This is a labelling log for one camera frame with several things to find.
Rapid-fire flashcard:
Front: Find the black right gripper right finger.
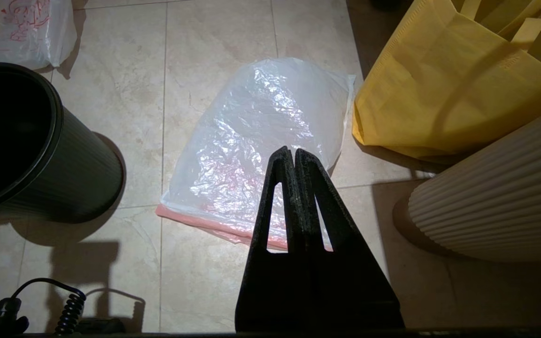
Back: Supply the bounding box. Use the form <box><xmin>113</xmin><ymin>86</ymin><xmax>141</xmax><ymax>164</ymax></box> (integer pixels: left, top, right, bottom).
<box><xmin>295</xmin><ymin>148</ymin><xmax>405</xmax><ymax>331</ymax></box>

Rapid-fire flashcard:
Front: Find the black coiled cable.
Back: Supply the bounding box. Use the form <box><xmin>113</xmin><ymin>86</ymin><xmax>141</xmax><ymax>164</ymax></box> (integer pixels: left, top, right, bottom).
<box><xmin>11</xmin><ymin>278</ymin><xmax>87</xmax><ymax>335</ymax></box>

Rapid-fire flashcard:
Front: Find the black trash bin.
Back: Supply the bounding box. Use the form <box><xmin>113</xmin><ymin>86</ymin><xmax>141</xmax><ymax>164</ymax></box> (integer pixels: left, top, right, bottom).
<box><xmin>0</xmin><ymin>62</ymin><xmax>125</xmax><ymax>223</ymax></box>

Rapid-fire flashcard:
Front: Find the white red-printed used trash bag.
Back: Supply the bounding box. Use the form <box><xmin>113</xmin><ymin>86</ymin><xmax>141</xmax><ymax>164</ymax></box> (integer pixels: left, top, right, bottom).
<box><xmin>0</xmin><ymin>0</ymin><xmax>76</xmax><ymax>71</ymax></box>

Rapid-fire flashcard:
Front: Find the cream ribbed pedestal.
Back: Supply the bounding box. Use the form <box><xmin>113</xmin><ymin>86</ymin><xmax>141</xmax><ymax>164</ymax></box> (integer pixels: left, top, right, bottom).
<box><xmin>409</xmin><ymin>101</ymin><xmax>541</xmax><ymax>262</ymax></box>

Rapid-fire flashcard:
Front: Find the clear pink-edged new trash bag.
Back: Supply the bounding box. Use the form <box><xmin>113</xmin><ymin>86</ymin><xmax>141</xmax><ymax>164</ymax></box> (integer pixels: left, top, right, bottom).
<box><xmin>155</xmin><ymin>57</ymin><xmax>356</xmax><ymax>252</ymax></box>

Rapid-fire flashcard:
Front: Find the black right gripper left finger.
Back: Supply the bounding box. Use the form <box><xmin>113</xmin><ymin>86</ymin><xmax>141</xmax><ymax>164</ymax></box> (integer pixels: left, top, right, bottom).
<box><xmin>235</xmin><ymin>146</ymin><xmax>309</xmax><ymax>331</ymax></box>

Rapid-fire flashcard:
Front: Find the yellow fabric tote bag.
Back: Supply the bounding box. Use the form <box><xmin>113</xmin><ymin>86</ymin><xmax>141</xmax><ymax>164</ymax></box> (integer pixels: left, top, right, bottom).
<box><xmin>353</xmin><ymin>0</ymin><xmax>541</xmax><ymax>162</ymax></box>

